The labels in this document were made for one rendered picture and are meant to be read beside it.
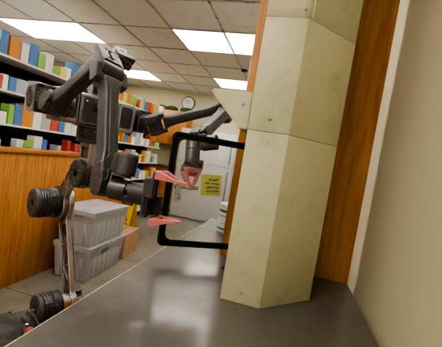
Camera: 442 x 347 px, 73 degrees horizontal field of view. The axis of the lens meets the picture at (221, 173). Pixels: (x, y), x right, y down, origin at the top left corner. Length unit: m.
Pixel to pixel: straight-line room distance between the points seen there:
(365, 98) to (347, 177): 0.29
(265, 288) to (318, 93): 0.55
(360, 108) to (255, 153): 0.53
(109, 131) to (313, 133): 0.58
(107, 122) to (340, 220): 0.87
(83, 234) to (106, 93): 2.17
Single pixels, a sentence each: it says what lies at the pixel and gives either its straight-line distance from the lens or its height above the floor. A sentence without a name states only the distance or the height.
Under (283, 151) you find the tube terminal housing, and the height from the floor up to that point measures 1.37.
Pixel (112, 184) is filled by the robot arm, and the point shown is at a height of 1.21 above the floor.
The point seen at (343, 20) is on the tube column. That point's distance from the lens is 0.99.
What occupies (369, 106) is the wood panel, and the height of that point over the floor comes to 1.59.
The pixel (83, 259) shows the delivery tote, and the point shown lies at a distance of 3.08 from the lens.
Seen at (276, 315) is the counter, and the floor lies 0.94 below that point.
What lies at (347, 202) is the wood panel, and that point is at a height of 1.23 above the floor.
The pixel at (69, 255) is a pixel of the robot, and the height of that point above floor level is 0.60.
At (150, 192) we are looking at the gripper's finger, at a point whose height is 1.21.
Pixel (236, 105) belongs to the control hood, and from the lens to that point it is 0.83.
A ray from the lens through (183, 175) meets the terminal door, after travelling 1.04.
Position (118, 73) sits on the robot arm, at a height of 1.54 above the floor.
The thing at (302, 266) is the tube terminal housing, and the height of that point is 1.05.
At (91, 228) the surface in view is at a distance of 2.97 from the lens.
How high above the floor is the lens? 1.32
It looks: 3 degrees down
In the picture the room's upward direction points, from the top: 9 degrees clockwise
